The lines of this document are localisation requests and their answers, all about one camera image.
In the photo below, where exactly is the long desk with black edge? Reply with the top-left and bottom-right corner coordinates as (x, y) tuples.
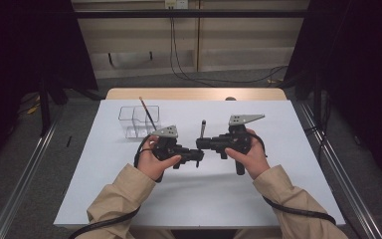
(73, 9), (311, 19)

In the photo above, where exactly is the vertical wall trim strip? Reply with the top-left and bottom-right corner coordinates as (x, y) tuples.
(195, 17), (202, 73)

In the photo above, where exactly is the yellow item on floor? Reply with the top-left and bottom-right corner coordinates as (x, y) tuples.
(26, 96), (42, 115)

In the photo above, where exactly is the white wall socket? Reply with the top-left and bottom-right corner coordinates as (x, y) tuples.
(164, 0), (189, 10)

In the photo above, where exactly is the gold handled makeup brush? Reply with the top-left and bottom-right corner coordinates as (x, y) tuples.
(138, 96), (158, 131)

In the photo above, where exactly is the hand-held gripper cable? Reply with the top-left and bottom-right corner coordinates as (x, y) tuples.
(68, 133), (153, 239)
(252, 132), (336, 227)

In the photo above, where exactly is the person's left hand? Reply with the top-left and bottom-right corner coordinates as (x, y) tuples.
(137, 134), (182, 182)

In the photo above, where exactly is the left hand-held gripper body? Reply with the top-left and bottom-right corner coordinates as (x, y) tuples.
(150, 124), (185, 170)

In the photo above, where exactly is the person's right hand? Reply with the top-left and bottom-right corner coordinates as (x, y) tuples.
(225, 128), (272, 180)

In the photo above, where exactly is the clear acrylic organizer box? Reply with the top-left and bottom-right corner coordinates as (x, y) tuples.
(117, 105), (162, 139)

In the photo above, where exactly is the black curtain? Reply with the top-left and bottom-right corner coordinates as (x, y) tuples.
(285, 0), (382, 187)
(0, 0), (98, 101)

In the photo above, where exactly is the black wall cable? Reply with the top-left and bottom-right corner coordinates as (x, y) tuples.
(168, 8), (215, 88)
(171, 8), (289, 86)

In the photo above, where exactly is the right hand-held gripper cable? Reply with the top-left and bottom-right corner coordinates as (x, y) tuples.
(252, 132), (336, 227)

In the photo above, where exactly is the left hand-held gripper cable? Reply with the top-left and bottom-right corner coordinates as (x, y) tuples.
(68, 133), (153, 239)

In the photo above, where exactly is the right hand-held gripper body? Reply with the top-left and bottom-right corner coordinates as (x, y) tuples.
(213, 114), (266, 176)

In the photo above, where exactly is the metal floor rail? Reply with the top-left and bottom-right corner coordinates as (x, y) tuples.
(296, 101), (382, 239)
(0, 106), (66, 239)

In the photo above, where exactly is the black stand post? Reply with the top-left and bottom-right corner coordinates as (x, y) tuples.
(38, 74), (53, 135)

